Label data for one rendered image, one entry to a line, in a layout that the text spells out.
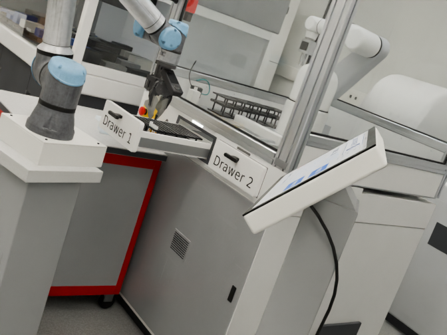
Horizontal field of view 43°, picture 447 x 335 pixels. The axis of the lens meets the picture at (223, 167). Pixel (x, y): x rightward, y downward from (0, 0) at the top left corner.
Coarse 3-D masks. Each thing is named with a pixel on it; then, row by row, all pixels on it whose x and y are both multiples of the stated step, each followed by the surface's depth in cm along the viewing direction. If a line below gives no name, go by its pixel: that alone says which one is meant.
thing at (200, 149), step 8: (160, 120) 232; (144, 136) 201; (152, 136) 203; (160, 136) 205; (168, 136) 207; (200, 136) 228; (144, 144) 202; (152, 144) 204; (160, 144) 206; (168, 144) 208; (176, 144) 210; (184, 144) 213; (192, 144) 215; (200, 144) 217; (208, 144) 219; (168, 152) 210; (176, 152) 212; (184, 152) 214; (192, 152) 216; (200, 152) 218; (208, 152) 220
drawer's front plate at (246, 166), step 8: (216, 144) 214; (224, 144) 211; (216, 152) 214; (224, 152) 210; (232, 152) 207; (240, 152) 205; (216, 160) 213; (224, 160) 210; (240, 160) 203; (248, 160) 200; (216, 168) 213; (224, 168) 209; (240, 168) 202; (248, 168) 199; (256, 168) 196; (264, 168) 194; (224, 176) 209; (232, 176) 205; (240, 176) 202; (248, 176) 199; (256, 176) 195; (264, 176) 195; (240, 184) 201; (256, 184) 195; (248, 192) 198; (256, 192) 195
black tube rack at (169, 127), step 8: (144, 120) 217; (152, 120) 223; (144, 128) 218; (160, 128) 213; (168, 128) 219; (176, 128) 224; (184, 128) 231; (176, 136) 215; (184, 136) 216; (192, 136) 220
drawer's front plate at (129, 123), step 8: (112, 104) 213; (104, 112) 217; (120, 112) 208; (128, 112) 207; (104, 120) 217; (112, 120) 212; (120, 120) 207; (128, 120) 203; (136, 120) 198; (104, 128) 216; (112, 128) 211; (120, 128) 206; (128, 128) 202; (136, 128) 198; (112, 136) 210; (128, 136) 201; (136, 136) 197; (128, 144) 201; (136, 144) 199
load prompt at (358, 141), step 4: (360, 136) 153; (352, 140) 154; (356, 140) 147; (360, 140) 140; (348, 144) 148; (352, 144) 141; (356, 144) 135; (360, 144) 129; (348, 148) 136; (352, 148) 130; (344, 152) 131
